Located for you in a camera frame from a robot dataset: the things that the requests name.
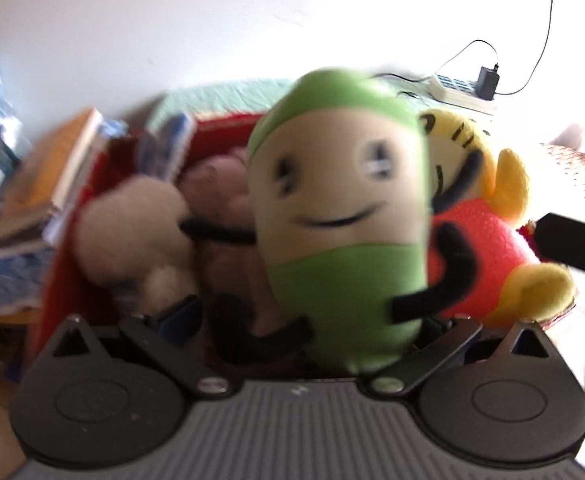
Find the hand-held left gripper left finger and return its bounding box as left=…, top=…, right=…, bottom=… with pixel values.
left=55, top=295, right=238, bottom=401

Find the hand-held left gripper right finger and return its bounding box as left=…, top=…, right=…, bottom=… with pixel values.
left=363, top=314, right=553, bottom=397

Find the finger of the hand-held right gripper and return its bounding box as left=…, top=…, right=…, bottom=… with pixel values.
left=531, top=212, right=585, bottom=282

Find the yellow tiger plush toy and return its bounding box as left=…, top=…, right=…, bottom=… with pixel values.
left=415, top=106, right=576, bottom=328

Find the white fluffy plush toy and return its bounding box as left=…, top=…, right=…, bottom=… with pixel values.
left=75, top=177, right=198, bottom=318

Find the green bean plush toy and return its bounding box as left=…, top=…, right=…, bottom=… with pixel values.
left=181, top=66, right=484, bottom=375

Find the mauve teddy bear plush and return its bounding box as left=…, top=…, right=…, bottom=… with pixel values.
left=180, top=149, right=273, bottom=336

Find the red cardboard box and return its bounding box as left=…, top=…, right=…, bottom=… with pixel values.
left=36, top=112, right=578, bottom=361

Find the blue packet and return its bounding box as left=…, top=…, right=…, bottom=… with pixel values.
left=137, top=112, right=196, bottom=186

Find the blue printed paper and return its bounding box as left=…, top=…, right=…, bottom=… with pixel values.
left=0, top=245, right=56, bottom=318

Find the black charger adapter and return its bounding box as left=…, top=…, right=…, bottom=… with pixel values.
left=477, top=64, right=501, bottom=101

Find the stack of books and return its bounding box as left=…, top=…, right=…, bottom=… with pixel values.
left=0, top=107, right=128, bottom=261

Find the white power strip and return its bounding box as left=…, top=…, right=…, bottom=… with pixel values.
left=425, top=74, right=498, bottom=113

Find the green cartoon bed sheet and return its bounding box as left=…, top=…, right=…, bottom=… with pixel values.
left=145, top=72, right=585, bottom=471

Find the black charger cable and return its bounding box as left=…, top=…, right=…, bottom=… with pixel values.
left=373, top=39, right=501, bottom=98

